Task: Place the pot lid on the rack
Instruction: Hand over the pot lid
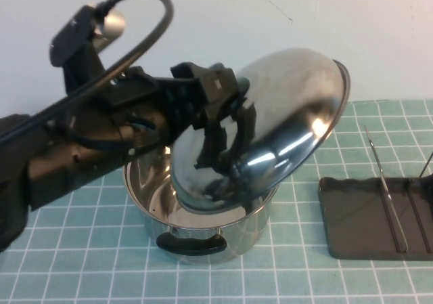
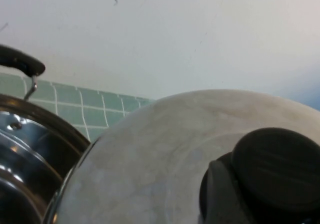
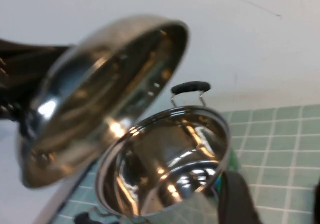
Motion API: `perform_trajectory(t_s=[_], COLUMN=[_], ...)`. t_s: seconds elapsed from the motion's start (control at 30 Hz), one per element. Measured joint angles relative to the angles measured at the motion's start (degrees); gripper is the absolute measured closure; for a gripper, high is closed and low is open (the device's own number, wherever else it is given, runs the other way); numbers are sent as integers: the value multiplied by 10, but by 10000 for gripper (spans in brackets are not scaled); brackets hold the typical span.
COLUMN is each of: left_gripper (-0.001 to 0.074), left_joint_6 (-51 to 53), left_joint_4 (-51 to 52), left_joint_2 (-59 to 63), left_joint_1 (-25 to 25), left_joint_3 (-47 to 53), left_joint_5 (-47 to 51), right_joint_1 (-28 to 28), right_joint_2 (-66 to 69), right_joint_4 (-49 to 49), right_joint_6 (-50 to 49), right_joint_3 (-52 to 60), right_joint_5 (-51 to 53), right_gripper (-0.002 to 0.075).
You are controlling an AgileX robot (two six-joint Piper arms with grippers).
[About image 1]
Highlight teal grid tablecloth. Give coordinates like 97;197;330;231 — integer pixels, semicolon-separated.
0;100;433;304

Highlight stainless steel pot black handles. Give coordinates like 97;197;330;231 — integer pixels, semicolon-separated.
123;150;280;266

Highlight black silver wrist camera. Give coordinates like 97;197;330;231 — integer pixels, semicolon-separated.
48;4;127;91

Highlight dark grey lid rack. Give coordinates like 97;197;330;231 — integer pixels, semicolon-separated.
317;125;433;262

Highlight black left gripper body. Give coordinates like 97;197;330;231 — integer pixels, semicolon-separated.
111;61;245;131

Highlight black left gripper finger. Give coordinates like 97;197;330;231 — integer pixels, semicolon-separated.
193;112;232;169
231;77;259;133

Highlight steel pot lid black knob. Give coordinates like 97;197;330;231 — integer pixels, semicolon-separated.
171;46;351;215

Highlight thick black camera cable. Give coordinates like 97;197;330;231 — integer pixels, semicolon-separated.
0;0;175;146

